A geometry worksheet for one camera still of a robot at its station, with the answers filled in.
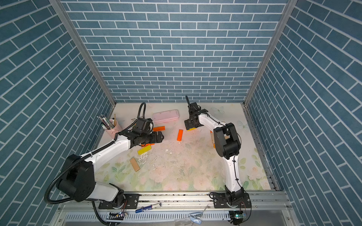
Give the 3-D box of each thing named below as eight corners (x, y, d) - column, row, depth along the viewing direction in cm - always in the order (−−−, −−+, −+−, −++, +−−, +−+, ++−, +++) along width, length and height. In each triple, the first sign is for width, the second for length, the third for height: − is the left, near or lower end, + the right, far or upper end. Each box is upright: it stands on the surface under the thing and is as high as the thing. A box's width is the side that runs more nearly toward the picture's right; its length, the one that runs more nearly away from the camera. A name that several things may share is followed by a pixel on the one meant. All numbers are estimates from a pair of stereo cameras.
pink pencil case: (154, 124, 108) (153, 122, 106) (153, 115, 114) (152, 113, 112) (180, 120, 111) (179, 117, 109) (177, 111, 117) (177, 109, 115)
